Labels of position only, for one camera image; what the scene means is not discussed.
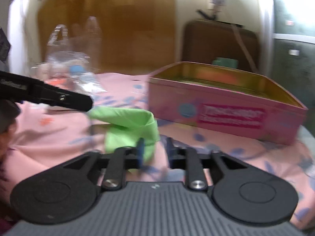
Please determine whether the light green cloth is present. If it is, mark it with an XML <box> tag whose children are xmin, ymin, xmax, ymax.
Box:
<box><xmin>88</xmin><ymin>106</ymin><xmax>160</xmax><ymax>165</ymax></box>

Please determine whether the pink biscuit tin box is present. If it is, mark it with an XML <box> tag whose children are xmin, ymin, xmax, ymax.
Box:
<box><xmin>148</xmin><ymin>62</ymin><xmax>307</xmax><ymax>145</ymax></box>

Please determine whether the person's left hand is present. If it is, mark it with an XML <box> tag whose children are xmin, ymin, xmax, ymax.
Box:
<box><xmin>1</xmin><ymin>119</ymin><xmax>18</xmax><ymax>182</ymax></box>

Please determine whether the white ceramic mug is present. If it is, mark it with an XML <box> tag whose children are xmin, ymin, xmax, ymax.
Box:
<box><xmin>30</xmin><ymin>62</ymin><xmax>51</xmax><ymax>81</ymax></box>

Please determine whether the pink floral bedsheet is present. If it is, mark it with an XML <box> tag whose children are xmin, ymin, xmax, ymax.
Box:
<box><xmin>1</xmin><ymin>73</ymin><xmax>314</xmax><ymax>229</ymax></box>

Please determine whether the clear plastic bag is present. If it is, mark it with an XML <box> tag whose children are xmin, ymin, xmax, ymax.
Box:
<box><xmin>45</xmin><ymin>17</ymin><xmax>107</xmax><ymax>96</ymax></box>

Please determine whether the brown cardboard sheet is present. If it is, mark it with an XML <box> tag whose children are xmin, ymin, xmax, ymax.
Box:
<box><xmin>37</xmin><ymin>0</ymin><xmax>175</xmax><ymax>75</ymax></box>

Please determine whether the teal green mug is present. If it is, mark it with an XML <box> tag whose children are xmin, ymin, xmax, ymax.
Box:
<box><xmin>212</xmin><ymin>57</ymin><xmax>238</xmax><ymax>69</ymax></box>

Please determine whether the dark brown headboard panel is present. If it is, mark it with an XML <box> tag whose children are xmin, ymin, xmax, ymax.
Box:
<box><xmin>181</xmin><ymin>19</ymin><xmax>260</xmax><ymax>73</ymax></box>

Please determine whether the white charging cable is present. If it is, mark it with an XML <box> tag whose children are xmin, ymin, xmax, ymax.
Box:
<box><xmin>194</xmin><ymin>0</ymin><xmax>259</xmax><ymax>73</ymax></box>

